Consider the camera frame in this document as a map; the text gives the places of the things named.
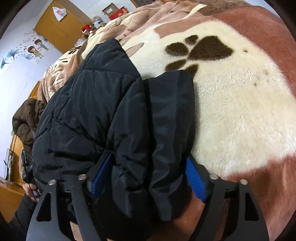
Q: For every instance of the cardboard box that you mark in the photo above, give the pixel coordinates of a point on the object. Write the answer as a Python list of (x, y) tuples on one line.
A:
[(110, 9)]

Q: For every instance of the white plastic bag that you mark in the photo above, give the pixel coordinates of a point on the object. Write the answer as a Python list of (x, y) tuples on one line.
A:
[(59, 13)]

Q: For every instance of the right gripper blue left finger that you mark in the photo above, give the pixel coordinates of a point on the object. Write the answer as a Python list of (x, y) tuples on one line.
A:
[(98, 174)]

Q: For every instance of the wooden headboard shelf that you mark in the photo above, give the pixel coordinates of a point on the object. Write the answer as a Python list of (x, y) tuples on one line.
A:
[(11, 185)]

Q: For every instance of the brown puffer jacket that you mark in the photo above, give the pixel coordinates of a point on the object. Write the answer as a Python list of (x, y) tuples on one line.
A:
[(25, 122)]

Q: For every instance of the person's left hand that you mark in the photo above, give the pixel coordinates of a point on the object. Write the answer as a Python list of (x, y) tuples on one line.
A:
[(29, 191)]

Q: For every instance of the cartoon couple wall sticker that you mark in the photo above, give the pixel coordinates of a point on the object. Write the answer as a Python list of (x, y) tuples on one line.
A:
[(29, 45)]

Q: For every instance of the brown cream plush blanket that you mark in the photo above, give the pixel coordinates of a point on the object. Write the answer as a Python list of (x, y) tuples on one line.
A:
[(244, 57)]

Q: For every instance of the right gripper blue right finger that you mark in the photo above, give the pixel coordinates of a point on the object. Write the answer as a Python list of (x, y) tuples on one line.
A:
[(198, 178)]

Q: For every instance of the black puffer hooded jacket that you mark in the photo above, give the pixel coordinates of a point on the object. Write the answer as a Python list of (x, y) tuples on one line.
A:
[(148, 126)]

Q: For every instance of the red gift box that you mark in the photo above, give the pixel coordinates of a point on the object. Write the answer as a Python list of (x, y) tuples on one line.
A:
[(119, 13)]

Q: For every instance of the red santa hat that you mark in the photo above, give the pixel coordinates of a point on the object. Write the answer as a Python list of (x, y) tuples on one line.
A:
[(86, 28)]

